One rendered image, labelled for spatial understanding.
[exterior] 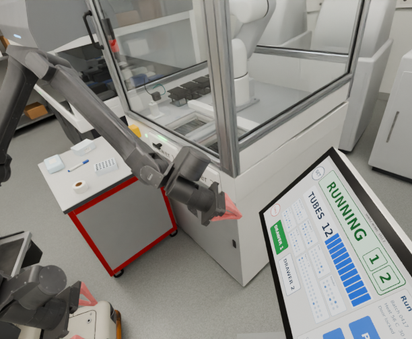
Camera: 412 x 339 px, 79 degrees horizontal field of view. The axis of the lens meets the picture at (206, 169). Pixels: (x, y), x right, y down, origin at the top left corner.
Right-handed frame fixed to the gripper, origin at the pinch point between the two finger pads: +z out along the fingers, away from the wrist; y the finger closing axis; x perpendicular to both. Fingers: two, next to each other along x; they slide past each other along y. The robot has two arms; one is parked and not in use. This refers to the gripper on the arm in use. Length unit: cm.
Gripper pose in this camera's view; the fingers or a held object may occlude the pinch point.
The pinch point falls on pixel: (237, 215)
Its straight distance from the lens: 66.2
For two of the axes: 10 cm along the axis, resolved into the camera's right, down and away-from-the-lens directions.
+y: 0.0, -6.0, 8.0
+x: -5.4, 6.7, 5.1
